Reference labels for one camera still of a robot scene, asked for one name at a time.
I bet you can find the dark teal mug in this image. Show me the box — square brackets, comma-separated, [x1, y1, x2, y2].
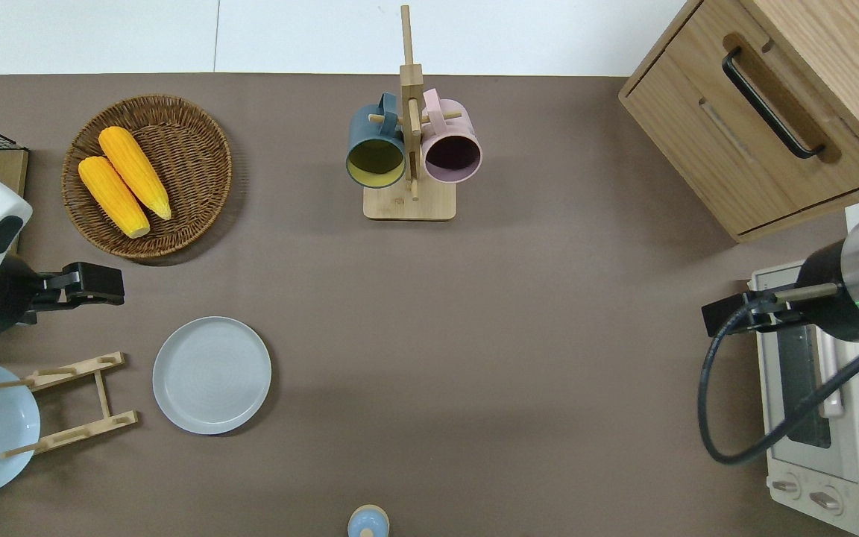
[345, 92, 408, 189]

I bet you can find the wooden plate rack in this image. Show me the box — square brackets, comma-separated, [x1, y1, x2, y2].
[0, 352, 139, 458]

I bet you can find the white toaster oven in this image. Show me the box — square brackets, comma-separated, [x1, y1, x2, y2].
[749, 201, 859, 537]

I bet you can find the gray round plate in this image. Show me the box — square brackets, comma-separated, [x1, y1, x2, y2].
[152, 316, 272, 436]

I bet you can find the round brown wicker basket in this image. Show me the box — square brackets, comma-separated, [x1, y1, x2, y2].
[62, 95, 233, 260]

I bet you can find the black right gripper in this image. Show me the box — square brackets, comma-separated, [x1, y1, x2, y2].
[702, 240, 859, 344]

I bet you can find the pink mug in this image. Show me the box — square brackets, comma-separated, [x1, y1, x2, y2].
[421, 88, 483, 184]

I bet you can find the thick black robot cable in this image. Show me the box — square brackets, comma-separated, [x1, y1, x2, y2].
[698, 304, 859, 467]

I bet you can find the wooden mug tree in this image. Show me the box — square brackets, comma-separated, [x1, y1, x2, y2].
[363, 5, 458, 222]

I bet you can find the black cabinet handle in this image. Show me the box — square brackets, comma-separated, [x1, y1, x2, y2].
[722, 46, 825, 160]

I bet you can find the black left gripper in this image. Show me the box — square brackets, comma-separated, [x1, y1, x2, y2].
[0, 254, 126, 336]

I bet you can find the toaster oven door handle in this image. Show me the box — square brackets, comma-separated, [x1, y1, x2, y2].
[816, 328, 846, 418]

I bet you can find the blue and wood bell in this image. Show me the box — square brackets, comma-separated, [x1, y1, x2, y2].
[347, 505, 391, 537]

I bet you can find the wooden drawer cabinet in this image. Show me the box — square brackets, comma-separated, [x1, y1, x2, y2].
[618, 0, 859, 243]

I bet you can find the yellow corn cob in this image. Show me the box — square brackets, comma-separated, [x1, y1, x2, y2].
[98, 126, 173, 221]
[78, 155, 151, 239]

